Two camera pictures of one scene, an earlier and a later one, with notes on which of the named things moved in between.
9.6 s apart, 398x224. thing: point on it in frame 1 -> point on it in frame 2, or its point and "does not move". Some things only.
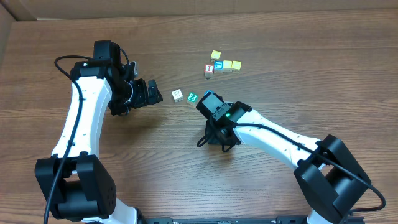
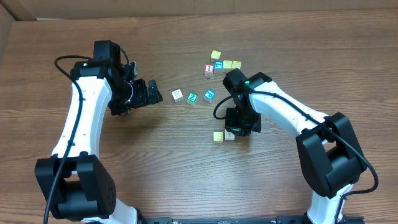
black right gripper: [212, 137] -> [237, 123]
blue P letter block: [208, 91] does not move
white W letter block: [177, 95] does not move
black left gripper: [142, 94] does not move
